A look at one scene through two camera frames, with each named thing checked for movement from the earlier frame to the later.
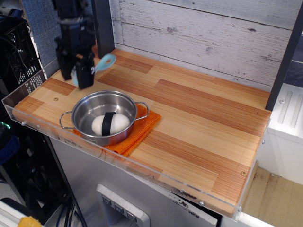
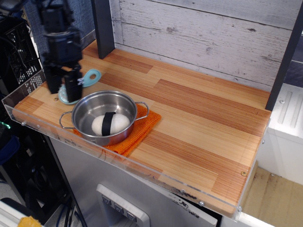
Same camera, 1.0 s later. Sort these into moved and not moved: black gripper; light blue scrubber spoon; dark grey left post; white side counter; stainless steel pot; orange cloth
Moved: black gripper; light blue scrubber spoon
Not moved: white side counter; dark grey left post; stainless steel pot; orange cloth
